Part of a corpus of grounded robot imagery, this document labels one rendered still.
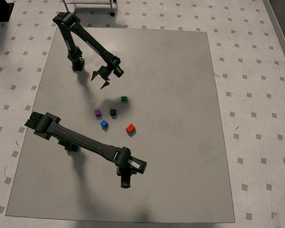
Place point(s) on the green cylinder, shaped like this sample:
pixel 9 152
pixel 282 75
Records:
pixel 123 98

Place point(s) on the red rectangular block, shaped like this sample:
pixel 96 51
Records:
pixel 130 128

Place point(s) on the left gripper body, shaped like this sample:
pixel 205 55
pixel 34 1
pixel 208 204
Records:
pixel 103 77

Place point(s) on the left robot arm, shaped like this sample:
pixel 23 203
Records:
pixel 64 21

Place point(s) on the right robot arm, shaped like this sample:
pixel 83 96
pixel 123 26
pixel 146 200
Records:
pixel 49 123

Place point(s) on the blue cube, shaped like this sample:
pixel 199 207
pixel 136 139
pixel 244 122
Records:
pixel 104 123

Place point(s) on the purple cube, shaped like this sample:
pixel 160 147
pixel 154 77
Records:
pixel 97 113

